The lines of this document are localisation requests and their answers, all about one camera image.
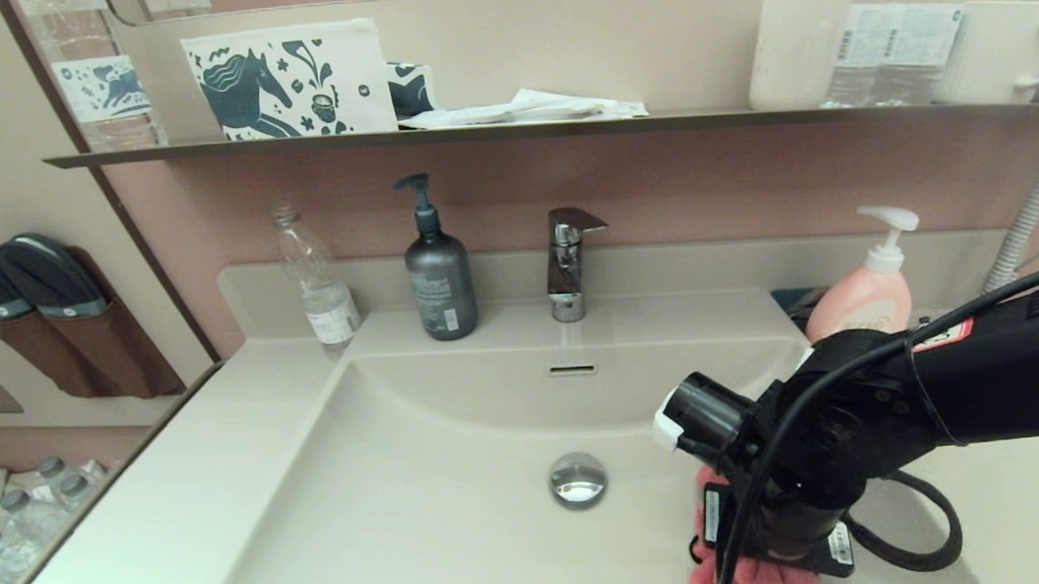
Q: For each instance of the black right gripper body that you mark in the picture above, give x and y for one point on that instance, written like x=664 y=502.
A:
x=787 y=533

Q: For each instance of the small dark patterned pouch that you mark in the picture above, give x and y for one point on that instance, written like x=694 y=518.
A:
x=409 y=90

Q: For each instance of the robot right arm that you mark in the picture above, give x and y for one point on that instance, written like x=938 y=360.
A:
x=989 y=379

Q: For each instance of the thin metal wall shelf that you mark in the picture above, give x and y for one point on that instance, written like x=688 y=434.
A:
x=479 y=133

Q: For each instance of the white horse print pouch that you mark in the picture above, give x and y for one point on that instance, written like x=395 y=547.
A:
x=305 y=82

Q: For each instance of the chrome drain stopper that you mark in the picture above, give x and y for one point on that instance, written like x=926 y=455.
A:
x=578 y=480

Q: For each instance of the pink pump soap bottle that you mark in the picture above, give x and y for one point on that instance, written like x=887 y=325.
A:
x=865 y=301

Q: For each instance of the clear water bottle white label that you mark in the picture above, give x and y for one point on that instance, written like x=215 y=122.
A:
x=851 y=71
x=928 y=51

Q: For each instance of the white plastic packet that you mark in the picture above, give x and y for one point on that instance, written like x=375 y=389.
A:
x=565 y=98
x=479 y=116

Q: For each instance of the clear bottle blue print label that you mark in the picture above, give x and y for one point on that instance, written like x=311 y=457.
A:
x=102 y=89

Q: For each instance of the pink fluffy cloth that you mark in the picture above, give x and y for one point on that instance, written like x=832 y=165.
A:
x=780 y=581

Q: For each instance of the uncapped clear plastic bottle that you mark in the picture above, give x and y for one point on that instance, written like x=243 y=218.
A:
x=325 y=299

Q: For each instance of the slippers in brown holder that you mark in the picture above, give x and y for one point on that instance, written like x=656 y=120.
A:
x=107 y=358

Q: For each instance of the white ceramic sink basin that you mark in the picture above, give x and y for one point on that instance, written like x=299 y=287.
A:
x=407 y=538

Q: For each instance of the grey pump soap bottle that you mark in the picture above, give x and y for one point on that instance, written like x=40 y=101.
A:
x=441 y=286

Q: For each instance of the chrome faucet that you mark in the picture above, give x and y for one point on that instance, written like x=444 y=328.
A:
x=565 y=273

